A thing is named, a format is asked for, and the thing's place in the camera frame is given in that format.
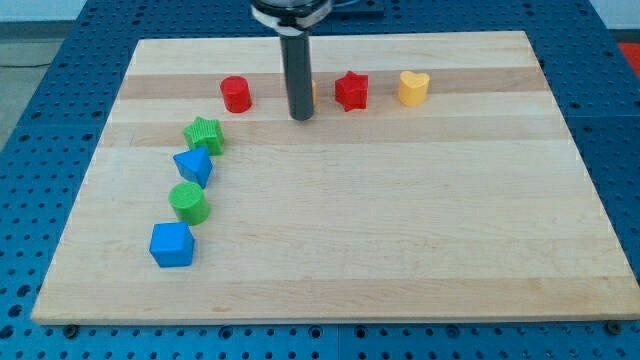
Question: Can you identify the red cylinder block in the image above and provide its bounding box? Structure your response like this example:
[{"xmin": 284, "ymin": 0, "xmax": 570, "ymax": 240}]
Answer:
[{"xmin": 220, "ymin": 76, "xmax": 252, "ymax": 113}]

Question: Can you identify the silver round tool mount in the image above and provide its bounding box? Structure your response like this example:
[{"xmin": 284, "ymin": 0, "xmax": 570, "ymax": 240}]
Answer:
[{"xmin": 251, "ymin": 0, "xmax": 332, "ymax": 36}]

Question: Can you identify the green star block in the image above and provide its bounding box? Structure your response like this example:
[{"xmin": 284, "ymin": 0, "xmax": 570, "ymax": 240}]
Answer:
[{"xmin": 182, "ymin": 116, "xmax": 225, "ymax": 156}]

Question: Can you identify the blue perforated table mat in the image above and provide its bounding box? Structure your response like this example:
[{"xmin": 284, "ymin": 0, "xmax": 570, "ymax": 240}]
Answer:
[{"xmin": 1, "ymin": 0, "xmax": 639, "ymax": 359}]

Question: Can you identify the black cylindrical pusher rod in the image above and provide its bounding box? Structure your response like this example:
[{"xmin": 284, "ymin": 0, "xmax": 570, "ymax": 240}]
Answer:
[{"xmin": 280, "ymin": 31, "xmax": 314, "ymax": 121}]

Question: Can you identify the green cylinder block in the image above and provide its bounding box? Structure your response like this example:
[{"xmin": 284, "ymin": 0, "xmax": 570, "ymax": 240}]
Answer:
[{"xmin": 168, "ymin": 181, "xmax": 210, "ymax": 225}]

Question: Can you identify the red star block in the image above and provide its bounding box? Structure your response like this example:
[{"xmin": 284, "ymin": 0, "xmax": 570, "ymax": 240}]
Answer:
[{"xmin": 334, "ymin": 71, "xmax": 369, "ymax": 112}]

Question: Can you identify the blue cube block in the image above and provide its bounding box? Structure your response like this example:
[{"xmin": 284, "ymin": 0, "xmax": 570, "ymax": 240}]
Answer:
[{"xmin": 149, "ymin": 222, "xmax": 195, "ymax": 268}]

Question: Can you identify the yellow heart block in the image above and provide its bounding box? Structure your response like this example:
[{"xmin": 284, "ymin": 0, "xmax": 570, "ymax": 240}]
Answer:
[{"xmin": 398, "ymin": 71, "xmax": 430, "ymax": 107}]

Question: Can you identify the blue triangle block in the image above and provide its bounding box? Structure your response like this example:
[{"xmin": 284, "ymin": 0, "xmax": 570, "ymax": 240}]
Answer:
[{"xmin": 173, "ymin": 147, "xmax": 215, "ymax": 188}]

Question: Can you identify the wooden board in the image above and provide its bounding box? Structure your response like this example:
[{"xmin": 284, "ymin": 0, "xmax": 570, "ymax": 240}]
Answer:
[{"xmin": 32, "ymin": 31, "xmax": 639, "ymax": 325}]

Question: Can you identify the yellow block behind rod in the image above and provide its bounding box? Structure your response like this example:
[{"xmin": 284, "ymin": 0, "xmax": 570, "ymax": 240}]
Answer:
[{"xmin": 311, "ymin": 80, "xmax": 317, "ymax": 107}]

